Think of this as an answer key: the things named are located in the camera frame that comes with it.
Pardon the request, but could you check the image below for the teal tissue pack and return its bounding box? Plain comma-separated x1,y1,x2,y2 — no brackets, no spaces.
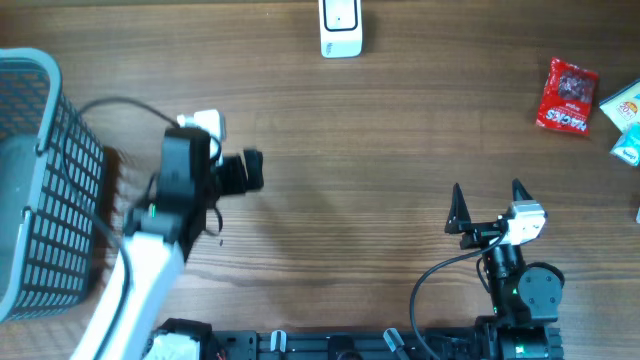
610,123,639,167

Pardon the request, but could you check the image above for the grey plastic shopping basket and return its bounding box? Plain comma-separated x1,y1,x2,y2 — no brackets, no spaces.
1,48,106,322

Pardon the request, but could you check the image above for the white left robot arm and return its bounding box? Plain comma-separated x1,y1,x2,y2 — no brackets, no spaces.
73,127,264,359

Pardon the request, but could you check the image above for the beige wet wipes pack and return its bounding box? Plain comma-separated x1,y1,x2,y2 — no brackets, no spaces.
599,80,640,133

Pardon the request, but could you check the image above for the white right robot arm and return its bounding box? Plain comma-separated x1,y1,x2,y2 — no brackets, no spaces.
443,179,565,360

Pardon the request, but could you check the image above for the red snack bag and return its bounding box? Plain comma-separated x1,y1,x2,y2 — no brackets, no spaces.
535,57,599,136

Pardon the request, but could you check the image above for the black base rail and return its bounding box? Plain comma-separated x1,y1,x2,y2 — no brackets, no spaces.
149,327,565,360

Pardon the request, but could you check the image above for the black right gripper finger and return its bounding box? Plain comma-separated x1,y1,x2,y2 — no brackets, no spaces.
511,179,547,218
444,183,471,234

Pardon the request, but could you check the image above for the white barcode scanner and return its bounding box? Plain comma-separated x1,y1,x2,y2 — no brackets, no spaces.
318,0,363,59

